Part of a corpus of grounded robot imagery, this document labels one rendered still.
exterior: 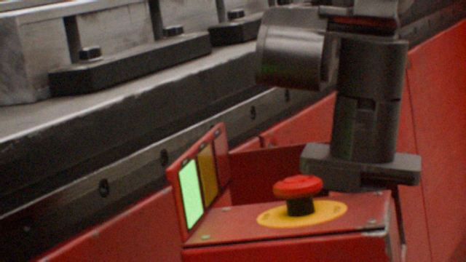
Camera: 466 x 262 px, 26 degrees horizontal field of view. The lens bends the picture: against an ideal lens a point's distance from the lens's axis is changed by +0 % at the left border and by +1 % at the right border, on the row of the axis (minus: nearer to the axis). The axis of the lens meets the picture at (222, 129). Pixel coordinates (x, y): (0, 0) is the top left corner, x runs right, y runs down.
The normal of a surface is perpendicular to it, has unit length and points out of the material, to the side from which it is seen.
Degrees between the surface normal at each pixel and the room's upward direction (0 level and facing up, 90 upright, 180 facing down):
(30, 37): 90
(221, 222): 0
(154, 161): 90
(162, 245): 90
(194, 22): 90
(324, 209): 0
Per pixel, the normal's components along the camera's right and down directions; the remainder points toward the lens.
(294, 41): -0.14, -0.43
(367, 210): -0.16, -0.98
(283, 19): -0.22, -0.04
